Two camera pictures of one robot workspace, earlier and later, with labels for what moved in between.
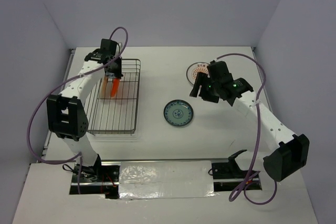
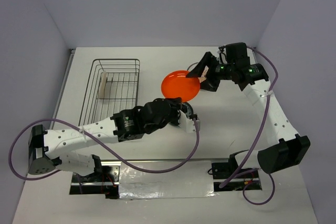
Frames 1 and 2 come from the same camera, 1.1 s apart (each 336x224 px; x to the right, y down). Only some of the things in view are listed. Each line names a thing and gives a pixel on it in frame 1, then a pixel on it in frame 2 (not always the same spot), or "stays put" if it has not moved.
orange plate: x=115 y=87 to x=176 y=84
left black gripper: x=118 y=73 to x=176 y=105
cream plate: x=103 y=86 stays put
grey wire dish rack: x=118 y=115 stays put
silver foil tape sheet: x=165 y=179 stays put
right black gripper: x=201 y=79 to x=198 y=70
